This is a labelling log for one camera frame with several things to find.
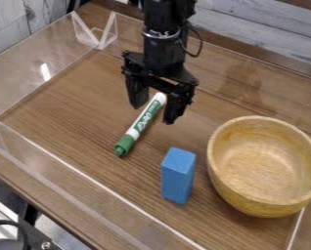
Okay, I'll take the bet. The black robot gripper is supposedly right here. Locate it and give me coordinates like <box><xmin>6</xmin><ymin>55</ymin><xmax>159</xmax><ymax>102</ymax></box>
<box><xmin>122</xmin><ymin>28</ymin><xmax>198</xmax><ymax>125</ymax></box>

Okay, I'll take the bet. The green and white marker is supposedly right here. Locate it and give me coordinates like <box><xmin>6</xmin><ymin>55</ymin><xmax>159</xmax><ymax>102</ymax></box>
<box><xmin>113</xmin><ymin>93</ymin><xmax>167</xmax><ymax>156</ymax></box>

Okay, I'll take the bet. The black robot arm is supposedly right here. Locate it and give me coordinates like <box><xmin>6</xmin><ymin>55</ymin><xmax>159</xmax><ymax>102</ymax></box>
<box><xmin>122</xmin><ymin>0</ymin><xmax>201</xmax><ymax>125</ymax></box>

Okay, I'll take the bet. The brown wooden bowl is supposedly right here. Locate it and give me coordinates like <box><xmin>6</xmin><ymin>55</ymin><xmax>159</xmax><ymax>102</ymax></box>
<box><xmin>206</xmin><ymin>115</ymin><xmax>311</xmax><ymax>218</ymax></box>

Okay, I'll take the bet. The blue rectangular block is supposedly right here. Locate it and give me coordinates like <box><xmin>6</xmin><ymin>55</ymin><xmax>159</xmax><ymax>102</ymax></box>
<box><xmin>160</xmin><ymin>147</ymin><xmax>195</xmax><ymax>204</ymax></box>

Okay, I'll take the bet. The clear acrylic tray wall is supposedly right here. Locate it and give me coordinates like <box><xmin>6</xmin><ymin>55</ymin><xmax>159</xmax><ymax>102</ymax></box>
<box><xmin>0</xmin><ymin>17</ymin><xmax>311</xmax><ymax>250</ymax></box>

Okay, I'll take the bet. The black metal bracket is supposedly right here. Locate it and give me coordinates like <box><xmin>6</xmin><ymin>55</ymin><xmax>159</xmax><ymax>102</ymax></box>
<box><xmin>17</xmin><ymin>218</ymin><xmax>64</xmax><ymax>250</ymax></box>

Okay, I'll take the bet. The black cable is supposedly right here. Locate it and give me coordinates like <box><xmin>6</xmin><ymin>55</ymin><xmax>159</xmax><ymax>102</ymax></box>
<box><xmin>0</xmin><ymin>220</ymin><xmax>36</xmax><ymax>250</ymax></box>

